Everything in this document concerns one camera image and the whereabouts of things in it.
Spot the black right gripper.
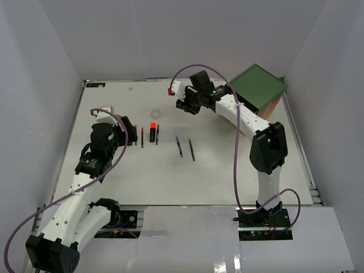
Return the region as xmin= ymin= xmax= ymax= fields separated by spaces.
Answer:
xmin=176 ymin=88 xmax=203 ymax=115

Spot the orange cap black highlighter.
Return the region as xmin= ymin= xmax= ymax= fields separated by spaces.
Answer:
xmin=149 ymin=122 xmax=157 ymax=143

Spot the purple pen refill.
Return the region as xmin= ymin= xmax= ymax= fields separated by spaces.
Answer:
xmin=155 ymin=124 xmax=160 ymax=145

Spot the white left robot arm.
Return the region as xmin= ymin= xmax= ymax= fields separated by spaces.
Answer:
xmin=26 ymin=112 xmax=138 ymax=272

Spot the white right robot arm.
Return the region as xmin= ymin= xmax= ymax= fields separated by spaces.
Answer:
xmin=168 ymin=71 xmax=288 ymax=227

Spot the small clear tape roll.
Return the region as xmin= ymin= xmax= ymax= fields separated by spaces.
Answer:
xmin=151 ymin=109 xmax=161 ymax=119

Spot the green drawer cabinet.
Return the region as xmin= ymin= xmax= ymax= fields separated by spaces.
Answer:
xmin=230 ymin=64 xmax=287 ymax=116

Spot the blue pen refill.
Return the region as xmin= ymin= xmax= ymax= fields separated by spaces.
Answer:
xmin=175 ymin=136 xmax=183 ymax=158

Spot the black pen refill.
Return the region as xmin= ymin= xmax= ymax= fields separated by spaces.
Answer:
xmin=188 ymin=139 xmax=196 ymax=162

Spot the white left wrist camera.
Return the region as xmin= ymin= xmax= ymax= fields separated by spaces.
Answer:
xmin=90 ymin=105 xmax=117 ymax=126

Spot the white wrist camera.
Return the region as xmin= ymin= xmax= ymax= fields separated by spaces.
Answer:
xmin=90 ymin=105 xmax=117 ymax=126
xmin=168 ymin=81 xmax=185 ymax=101

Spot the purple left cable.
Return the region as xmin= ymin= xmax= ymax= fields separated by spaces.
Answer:
xmin=3 ymin=109 xmax=140 ymax=272

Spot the purple cable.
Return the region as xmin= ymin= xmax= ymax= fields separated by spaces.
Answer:
xmin=3 ymin=109 xmax=140 ymax=272
xmin=169 ymin=64 xmax=301 ymax=231

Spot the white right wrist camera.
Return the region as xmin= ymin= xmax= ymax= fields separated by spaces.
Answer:
xmin=168 ymin=81 xmax=185 ymax=101

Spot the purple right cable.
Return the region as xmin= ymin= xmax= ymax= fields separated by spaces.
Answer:
xmin=169 ymin=64 xmax=301 ymax=231

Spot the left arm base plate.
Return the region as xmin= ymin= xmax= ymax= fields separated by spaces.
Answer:
xmin=94 ymin=210 xmax=141 ymax=239

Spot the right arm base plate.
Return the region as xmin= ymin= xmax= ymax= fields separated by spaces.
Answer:
xmin=233 ymin=209 xmax=293 ymax=242

